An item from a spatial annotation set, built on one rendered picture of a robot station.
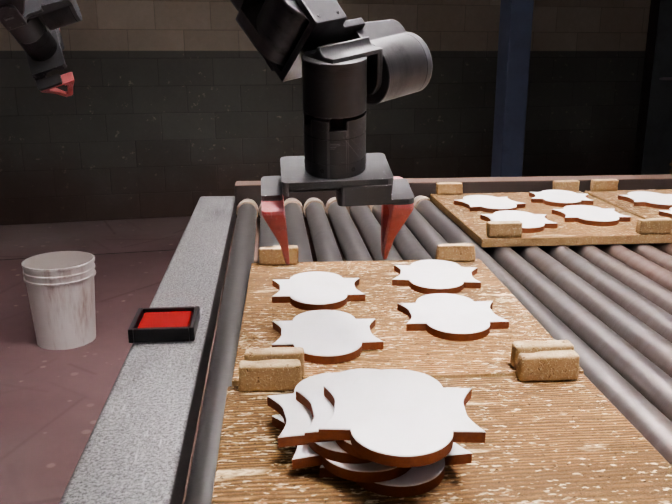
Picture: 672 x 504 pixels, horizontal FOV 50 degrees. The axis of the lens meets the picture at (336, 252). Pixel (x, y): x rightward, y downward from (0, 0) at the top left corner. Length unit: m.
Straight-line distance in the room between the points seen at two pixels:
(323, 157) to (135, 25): 5.07
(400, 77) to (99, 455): 0.42
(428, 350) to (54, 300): 2.64
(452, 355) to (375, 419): 0.25
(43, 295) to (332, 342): 2.61
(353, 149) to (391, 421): 0.25
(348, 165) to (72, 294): 2.70
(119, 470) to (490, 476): 0.30
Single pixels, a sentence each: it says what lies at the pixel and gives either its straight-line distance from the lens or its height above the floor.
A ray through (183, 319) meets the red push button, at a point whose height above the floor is 0.93.
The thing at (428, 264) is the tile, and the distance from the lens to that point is 1.06.
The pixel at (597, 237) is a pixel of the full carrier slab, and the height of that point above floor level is 0.93.
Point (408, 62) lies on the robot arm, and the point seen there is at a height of 1.23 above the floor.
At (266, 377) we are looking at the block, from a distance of 0.69.
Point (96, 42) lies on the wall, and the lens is 5.71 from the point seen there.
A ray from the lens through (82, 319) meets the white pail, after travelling 3.36.
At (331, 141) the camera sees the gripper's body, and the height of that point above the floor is 1.17.
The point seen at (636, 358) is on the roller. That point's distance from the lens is 0.87.
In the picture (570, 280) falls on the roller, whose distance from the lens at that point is 1.13.
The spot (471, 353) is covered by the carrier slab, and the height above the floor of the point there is 0.94.
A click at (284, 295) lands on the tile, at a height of 0.95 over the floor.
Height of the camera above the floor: 1.24
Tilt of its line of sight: 15 degrees down
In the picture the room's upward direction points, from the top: straight up
